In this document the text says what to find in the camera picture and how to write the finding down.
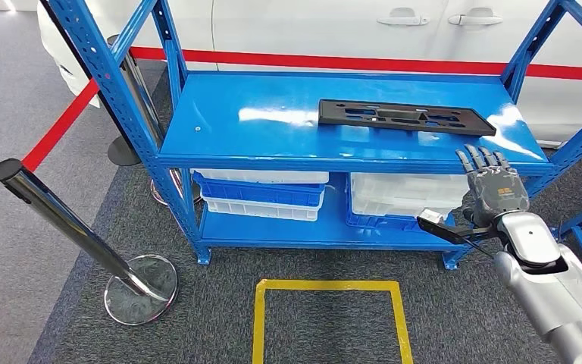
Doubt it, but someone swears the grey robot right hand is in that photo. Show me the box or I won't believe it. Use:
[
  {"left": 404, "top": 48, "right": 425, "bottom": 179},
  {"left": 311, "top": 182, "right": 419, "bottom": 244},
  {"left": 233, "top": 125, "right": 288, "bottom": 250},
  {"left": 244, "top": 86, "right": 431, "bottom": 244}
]
[{"left": 455, "top": 144, "right": 531, "bottom": 228}]

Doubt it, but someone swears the black plastic panel part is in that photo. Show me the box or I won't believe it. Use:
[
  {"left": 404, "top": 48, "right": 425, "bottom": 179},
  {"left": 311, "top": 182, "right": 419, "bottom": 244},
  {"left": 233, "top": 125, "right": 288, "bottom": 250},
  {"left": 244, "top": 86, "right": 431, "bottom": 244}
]
[{"left": 317, "top": 99, "right": 498, "bottom": 137}]

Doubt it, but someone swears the blue plastic bin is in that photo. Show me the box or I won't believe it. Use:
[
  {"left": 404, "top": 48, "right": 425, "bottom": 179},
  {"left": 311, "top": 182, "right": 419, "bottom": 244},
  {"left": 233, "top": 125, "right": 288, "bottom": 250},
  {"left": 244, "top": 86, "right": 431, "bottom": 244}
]
[
  {"left": 345, "top": 175, "right": 457, "bottom": 233},
  {"left": 192, "top": 172, "right": 327, "bottom": 208}
]

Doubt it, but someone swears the red barrier belt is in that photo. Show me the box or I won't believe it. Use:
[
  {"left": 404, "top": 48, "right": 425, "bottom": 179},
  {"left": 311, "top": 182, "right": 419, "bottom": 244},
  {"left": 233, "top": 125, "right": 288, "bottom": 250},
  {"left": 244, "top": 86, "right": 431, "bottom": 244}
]
[
  {"left": 21, "top": 79, "right": 100, "bottom": 172},
  {"left": 130, "top": 46, "right": 582, "bottom": 83}
]

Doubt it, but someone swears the yellow floor tape square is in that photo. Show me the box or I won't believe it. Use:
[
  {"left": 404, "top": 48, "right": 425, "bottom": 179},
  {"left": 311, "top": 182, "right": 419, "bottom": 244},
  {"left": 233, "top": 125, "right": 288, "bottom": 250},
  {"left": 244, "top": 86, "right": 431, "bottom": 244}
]
[{"left": 252, "top": 279, "right": 415, "bottom": 364}]

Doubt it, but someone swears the white car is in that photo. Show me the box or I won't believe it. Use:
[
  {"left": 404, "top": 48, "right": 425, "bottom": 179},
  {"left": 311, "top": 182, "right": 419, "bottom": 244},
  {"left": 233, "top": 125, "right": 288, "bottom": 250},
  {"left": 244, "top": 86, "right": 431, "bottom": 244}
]
[{"left": 37, "top": 0, "right": 582, "bottom": 146}]

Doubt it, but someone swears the thin black pole stand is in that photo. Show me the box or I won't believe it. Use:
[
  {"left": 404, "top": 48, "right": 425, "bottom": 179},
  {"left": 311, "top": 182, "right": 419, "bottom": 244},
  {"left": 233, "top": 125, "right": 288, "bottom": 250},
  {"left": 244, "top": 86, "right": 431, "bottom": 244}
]
[{"left": 39, "top": 0, "right": 142, "bottom": 168}]

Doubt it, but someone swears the black camera cable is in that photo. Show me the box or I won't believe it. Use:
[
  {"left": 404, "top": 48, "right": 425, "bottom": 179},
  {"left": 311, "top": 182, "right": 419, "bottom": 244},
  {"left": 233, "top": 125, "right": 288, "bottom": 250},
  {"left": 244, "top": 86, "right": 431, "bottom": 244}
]
[{"left": 464, "top": 237, "right": 496, "bottom": 261}]

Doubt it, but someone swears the black camera bracket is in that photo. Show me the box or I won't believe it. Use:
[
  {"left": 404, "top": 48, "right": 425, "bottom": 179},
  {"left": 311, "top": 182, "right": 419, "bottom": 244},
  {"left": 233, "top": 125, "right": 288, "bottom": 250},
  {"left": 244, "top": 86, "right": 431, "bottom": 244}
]
[{"left": 416, "top": 215, "right": 503, "bottom": 247}]

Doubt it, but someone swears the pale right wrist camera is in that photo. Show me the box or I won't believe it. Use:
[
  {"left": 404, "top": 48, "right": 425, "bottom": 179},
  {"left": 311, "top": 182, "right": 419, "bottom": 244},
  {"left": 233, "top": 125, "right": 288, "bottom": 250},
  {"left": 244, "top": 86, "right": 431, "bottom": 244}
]
[{"left": 418, "top": 208, "right": 445, "bottom": 225}]

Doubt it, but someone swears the white car door handle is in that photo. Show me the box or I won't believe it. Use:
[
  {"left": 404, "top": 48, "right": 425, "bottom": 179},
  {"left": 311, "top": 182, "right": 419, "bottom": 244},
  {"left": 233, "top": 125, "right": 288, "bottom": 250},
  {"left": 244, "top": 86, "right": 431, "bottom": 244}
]
[
  {"left": 376, "top": 7, "right": 430, "bottom": 27},
  {"left": 447, "top": 7, "right": 504, "bottom": 27}
]

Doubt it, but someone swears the chrome stanchion post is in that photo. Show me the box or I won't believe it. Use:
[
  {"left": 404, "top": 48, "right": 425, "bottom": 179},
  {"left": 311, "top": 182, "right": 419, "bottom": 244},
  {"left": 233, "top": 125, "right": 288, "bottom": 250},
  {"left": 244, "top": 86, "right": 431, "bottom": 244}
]
[
  {"left": 0, "top": 157, "right": 179, "bottom": 327},
  {"left": 106, "top": 33, "right": 204, "bottom": 208}
]

